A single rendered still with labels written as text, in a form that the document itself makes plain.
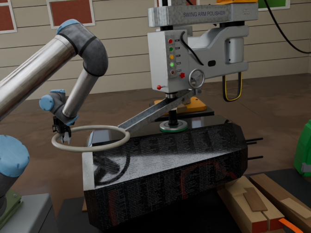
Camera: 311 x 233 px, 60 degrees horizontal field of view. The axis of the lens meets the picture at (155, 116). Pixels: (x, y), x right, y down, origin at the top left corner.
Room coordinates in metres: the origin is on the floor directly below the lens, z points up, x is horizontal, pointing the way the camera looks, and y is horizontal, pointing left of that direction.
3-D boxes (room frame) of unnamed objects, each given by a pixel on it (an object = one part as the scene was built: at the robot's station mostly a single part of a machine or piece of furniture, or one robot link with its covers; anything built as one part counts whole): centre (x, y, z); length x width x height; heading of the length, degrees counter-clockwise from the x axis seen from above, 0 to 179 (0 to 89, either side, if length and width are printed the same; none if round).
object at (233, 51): (2.34, -0.69, 1.33); 0.19 x 0.19 x 0.20
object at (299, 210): (1.80, -1.04, 0.11); 0.25 x 0.10 x 0.01; 19
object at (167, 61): (1.86, -0.13, 1.35); 0.08 x 0.03 x 0.28; 122
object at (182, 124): (1.99, -0.13, 0.83); 0.21 x 0.21 x 0.01
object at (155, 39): (2.03, -0.20, 1.30); 0.36 x 0.22 x 0.45; 122
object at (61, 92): (1.74, 0.62, 1.16); 0.10 x 0.09 x 0.12; 172
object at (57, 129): (1.73, 0.63, 0.99); 0.09 x 0.08 x 0.12; 151
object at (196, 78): (1.95, -0.30, 1.18); 0.15 x 0.10 x 0.15; 122
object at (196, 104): (2.82, -0.26, 0.76); 0.49 x 0.49 x 0.05; 5
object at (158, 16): (2.17, -0.43, 1.60); 0.96 x 0.25 x 0.17; 122
